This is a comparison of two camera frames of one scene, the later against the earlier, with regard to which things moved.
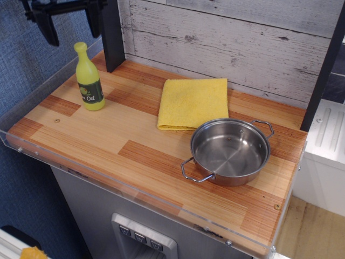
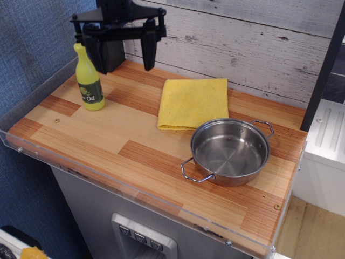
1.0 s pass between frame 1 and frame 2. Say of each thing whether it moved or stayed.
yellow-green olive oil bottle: stayed
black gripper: moved
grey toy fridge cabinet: stayed
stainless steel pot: stayed
